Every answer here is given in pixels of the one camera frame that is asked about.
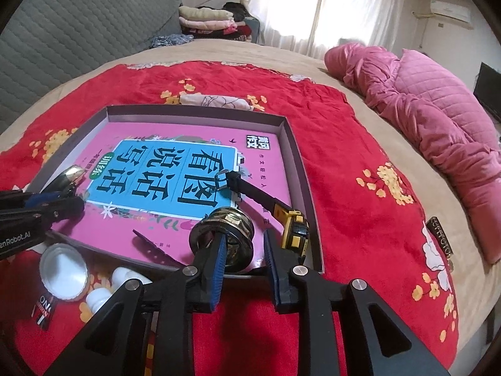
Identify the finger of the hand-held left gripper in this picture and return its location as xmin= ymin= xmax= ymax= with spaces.
xmin=0 ymin=196 xmax=85 ymax=230
xmin=0 ymin=186 xmax=75 ymax=209

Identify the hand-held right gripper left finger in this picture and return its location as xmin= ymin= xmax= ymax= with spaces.
xmin=43 ymin=227 xmax=228 ymax=376

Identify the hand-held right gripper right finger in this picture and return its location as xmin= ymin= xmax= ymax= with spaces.
xmin=263 ymin=228 xmax=451 ymax=376

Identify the black gold wristwatch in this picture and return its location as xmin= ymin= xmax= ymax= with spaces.
xmin=133 ymin=169 xmax=310 ymax=267

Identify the brass metal ring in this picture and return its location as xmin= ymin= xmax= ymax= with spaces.
xmin=189 ymin=207 xmax=255 ymax=275

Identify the white bottle cap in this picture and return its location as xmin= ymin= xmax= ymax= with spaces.
xmin=39 ymin=244 xmax=89 ymax=302

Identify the red black battery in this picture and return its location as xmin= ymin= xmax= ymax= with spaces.
xmin=35 ymin=294 xmax=59 ymax=332

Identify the grey cardboard box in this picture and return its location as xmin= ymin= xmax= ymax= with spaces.
xmin=27 ymin=104 xmax=325 ymax=279

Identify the white earbuds case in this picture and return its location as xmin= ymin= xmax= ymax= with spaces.
xmin=111 ymin=266 xmax=151 ymax=286

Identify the white pill bottle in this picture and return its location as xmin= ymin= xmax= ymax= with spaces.
xmin=86 ymin=288 xmax=114 ymax=314

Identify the red floral blanket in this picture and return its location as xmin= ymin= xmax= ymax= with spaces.
xmin=0 ymin=60 xmax=458 ymax=376

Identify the pink book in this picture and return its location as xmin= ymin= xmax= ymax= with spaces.
xmin=51 ymin=121 xmax=294 ymax=271

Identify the grey quilted sofa cover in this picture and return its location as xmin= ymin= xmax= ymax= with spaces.
xmin=0 ymin=0 xmax=184 ymax=134

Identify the beige bed sheet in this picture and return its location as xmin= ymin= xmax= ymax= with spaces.
xmin=0 ymin=37 xmax=501 ymax=361

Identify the blue floral cloth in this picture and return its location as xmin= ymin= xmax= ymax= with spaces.
xmin=151 ymin=34 xmax=194 ymax=50

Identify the pink quilt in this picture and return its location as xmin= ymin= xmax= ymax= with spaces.
xmin=324 ymin=42 xmax=501 ymax=265

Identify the stack of folded clothes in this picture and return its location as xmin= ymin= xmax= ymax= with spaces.
xmin=178 ymin=2 xmax=259 ymax=44

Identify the white curtain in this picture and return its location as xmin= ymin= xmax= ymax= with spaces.
xmin=246 ymin=0 xmax=408 ymax=59

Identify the black television screen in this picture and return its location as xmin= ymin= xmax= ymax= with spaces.
xmin=473 ymin=62 xmax=501 ymax=122

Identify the white air conditioner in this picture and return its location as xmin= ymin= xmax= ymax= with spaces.
xmin=428 ymin=0 xmax=470 ymax=24

